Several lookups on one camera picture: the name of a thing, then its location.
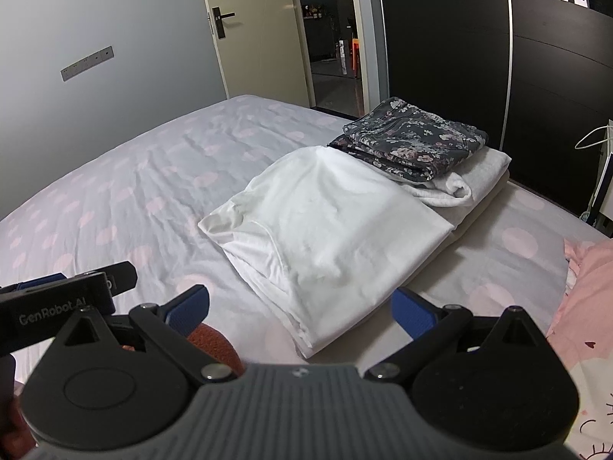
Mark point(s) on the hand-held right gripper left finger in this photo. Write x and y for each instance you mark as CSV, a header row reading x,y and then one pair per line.
x,y
189,306

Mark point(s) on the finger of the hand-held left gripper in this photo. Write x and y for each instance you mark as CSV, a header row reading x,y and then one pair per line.
x,y
40,281
123,277

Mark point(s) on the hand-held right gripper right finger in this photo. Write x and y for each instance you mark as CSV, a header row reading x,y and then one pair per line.
x,y
414,314

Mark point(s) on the white shirt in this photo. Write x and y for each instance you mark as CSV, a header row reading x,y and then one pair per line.
x,y
325,230

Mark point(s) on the orange textured object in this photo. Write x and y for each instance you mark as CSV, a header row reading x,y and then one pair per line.
x,y
215,345

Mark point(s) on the bed with pink dotted sheet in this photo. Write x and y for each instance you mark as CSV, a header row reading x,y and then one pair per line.
x,y
119,177

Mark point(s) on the cream folded cloth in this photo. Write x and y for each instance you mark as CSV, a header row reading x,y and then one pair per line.
x,y
483,203

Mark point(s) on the white folded towel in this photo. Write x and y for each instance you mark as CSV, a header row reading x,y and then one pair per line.
x,y
479,167

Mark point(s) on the dark floral garment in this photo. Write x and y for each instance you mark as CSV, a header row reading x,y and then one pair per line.
x,y
412,139

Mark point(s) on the pink printed blanket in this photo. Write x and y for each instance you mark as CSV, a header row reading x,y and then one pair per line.
x,y
594,297

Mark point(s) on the dark wardrobe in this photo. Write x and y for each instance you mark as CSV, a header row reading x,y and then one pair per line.
x,y
440,57

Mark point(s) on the tall white container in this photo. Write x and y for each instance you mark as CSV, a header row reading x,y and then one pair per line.
x,y
341,60

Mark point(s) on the cream door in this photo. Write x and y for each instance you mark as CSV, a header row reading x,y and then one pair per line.
x,y
258,48

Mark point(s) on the grey wall socket panel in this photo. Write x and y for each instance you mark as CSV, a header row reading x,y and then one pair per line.
x,y
86,63

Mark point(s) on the white door frame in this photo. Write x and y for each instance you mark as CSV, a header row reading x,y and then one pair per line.
x,y
371,33

